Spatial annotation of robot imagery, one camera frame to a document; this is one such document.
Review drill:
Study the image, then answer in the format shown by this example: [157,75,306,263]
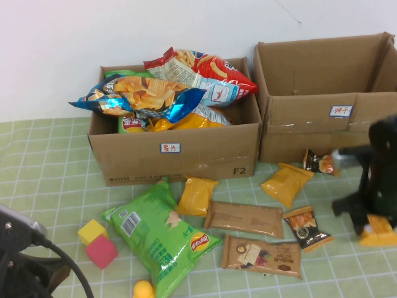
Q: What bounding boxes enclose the yellow ball toy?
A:
[132,279,156,298]

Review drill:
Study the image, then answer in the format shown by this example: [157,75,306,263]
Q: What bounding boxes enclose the pink foam cube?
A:
[84,234,119,270]

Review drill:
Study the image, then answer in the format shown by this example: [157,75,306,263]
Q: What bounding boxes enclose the large brown cardboard box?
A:
[252,32,397,165]

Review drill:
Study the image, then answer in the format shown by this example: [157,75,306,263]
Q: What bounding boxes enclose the cardboard box printed F2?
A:
[86,57,263,187]

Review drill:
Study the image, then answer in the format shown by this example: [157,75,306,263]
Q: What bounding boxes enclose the yellow foam cube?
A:
[77,219,109,246]

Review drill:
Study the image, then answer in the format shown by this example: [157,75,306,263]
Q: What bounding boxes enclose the red fries snack bag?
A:
[143,46,259,108]

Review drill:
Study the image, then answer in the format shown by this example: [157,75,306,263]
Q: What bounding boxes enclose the green checkered tablecloth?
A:
[0,117,397,298]

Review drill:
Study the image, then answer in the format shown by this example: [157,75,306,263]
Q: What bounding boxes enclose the orange cracker packet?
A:
[359,214,397,248]

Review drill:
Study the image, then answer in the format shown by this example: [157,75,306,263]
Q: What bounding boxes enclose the plain brown biscuit packet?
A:
[203,201,285,240]

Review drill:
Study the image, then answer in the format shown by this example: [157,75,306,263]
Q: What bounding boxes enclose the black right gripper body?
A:
[359,167,397,218]

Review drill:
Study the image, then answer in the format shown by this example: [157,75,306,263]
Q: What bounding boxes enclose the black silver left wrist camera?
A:
[0,203,49,249]

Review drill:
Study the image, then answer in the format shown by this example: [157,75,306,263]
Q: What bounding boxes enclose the small yellow snack packet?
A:
[176,176,220,217]
[260,163,314,209]

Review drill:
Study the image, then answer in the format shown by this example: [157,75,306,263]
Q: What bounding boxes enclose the blue shrimp chip bag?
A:
[68,74,208,125]

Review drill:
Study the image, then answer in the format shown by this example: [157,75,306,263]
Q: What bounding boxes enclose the green cucumber Lays chip bag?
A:
[104,70,150,134]

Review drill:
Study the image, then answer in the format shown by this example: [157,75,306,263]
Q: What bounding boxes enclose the brown picture biscuit packet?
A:
[220,234,303,280]

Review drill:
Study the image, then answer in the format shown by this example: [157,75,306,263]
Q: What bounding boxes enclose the small black orange snack packet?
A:
[282,205,335,254]
[303,148,341,177]

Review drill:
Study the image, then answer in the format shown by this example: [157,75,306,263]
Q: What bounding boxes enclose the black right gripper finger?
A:
[331,192,372,237]

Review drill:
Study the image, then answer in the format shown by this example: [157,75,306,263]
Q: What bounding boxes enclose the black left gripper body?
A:
[0,245,74,298]

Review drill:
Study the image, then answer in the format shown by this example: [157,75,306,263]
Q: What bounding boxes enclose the white blue-bordered label sticker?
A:
[159,142,182,154]
[329,104,354,118]

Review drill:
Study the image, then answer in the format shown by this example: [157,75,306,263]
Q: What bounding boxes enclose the orange yellow chip bag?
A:
[145,105,233,133]

